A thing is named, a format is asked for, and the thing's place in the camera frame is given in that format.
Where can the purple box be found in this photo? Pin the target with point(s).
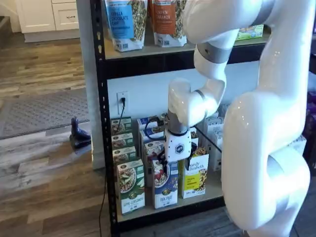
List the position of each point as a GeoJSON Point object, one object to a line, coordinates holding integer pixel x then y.
{"type": "Point", "coordinates": [312, 116]}

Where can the black metal shelf rack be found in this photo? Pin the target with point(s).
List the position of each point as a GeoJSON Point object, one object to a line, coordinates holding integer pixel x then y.
{"type": "Point", "coordinates": [100, 74]}

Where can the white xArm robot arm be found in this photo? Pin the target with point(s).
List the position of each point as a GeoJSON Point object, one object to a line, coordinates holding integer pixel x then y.
{"type": "Point", "coordinates": [247, 148]}

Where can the yellow and white granola box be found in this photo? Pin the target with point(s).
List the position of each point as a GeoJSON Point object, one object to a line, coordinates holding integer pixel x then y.
{"type": "Point", "coordinates": [194, 135]}
{"type": "Point", "coordinates": [195, 177]}

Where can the orange granola bag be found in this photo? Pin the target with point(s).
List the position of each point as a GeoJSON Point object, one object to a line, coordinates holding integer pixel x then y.
{"type": "Point", "coordinates": [165, 24]}

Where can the light green cereal box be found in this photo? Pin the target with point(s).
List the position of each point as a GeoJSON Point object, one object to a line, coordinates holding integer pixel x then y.
{"type": "Point", "coordinates": [249, 33]}

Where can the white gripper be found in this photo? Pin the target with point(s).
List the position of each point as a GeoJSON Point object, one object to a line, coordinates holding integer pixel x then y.
{"type": "Point", "coordinates": [177, 148]}

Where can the grey floor mat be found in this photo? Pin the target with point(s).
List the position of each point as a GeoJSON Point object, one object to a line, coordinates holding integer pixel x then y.
{"type": "Point", "coordinates": [44, 111]}

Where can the blue granola bag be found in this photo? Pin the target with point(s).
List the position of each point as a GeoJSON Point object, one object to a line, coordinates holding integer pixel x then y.
{"type": "Point", "coordinates": [118, 19]}

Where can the blue and white oatmeal box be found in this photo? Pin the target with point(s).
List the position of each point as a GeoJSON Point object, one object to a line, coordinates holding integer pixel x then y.
{"type": "Point", "coordinates": [164, 190]}
{"type": "Point", "coordinates": [158, 131]}
{"type": "Point", "coordinates": [153, 148]}
{"type": "Point", "coordinates": [141, 123]}

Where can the white carton box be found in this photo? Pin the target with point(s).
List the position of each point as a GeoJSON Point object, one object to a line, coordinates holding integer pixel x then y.
{"type": "Point", "coordinates": [217, 160]}
{"type": "Point", "coordinates": [301, 145]}
{"type": "Point", "coordinates": [214, 123]}

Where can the white wall outlet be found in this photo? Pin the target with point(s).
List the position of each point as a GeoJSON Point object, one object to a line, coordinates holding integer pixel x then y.
{"type": "Point", "coordinates": [119, 95]}

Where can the black floor object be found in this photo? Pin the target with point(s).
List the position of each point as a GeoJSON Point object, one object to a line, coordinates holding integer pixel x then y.
{"type": "Point", "coordinates": [79, 140]}

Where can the green and white oatmeal box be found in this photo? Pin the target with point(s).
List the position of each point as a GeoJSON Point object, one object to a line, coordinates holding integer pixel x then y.
{"type": "Point", "coordinates": [130, 187]}
{"type": "Point", "coordinates": [123, 154]}
{"type": "Point", "coordinates": [126, 126]}
{"type": "Point", "coordinates": [122, 140]}

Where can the white cabinet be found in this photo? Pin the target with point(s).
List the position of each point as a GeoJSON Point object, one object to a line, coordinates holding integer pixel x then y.
{"type": "Point", "coordinates": [37, 14]}

